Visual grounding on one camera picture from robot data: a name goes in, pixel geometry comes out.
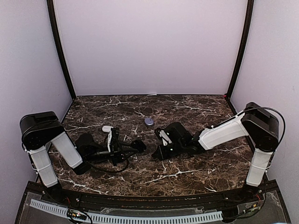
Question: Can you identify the black earbud charging case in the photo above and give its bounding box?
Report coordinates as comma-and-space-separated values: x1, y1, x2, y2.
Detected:
131, 140, 147, 153

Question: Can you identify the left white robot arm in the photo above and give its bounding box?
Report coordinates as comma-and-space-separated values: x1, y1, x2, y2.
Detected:
20, 111, 146, 203

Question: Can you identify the white slotted cable duct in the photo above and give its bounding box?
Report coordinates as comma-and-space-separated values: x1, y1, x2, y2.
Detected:
29, 199, 223, 224

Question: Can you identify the left black frame post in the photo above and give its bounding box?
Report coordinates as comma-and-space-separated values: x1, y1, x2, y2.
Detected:
46, 0, 76, 100

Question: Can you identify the purple round charging case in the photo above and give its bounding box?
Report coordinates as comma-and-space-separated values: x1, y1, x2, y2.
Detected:
144, 118, 154, 127

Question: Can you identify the right black frame post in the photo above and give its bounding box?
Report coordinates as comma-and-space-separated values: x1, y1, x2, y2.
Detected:
226, 0, 254, 101

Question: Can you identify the white earbud charging case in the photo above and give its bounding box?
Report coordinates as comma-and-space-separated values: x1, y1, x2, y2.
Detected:
102, 126, 113, 133

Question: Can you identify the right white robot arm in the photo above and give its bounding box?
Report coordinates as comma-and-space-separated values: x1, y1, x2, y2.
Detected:
152, 102, 286, 203

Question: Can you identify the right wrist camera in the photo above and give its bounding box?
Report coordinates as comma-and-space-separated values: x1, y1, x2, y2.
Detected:
155, 127, 172, 146

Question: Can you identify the black frame post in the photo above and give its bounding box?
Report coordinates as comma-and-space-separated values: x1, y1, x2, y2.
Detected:
46, 0, 76, 100
226, 0, 254, 101

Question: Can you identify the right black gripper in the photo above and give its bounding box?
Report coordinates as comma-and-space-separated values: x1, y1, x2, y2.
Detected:
154, 141, 185, 161

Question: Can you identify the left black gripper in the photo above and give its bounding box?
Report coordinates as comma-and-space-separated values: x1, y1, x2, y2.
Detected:
85, 140, 137, 166

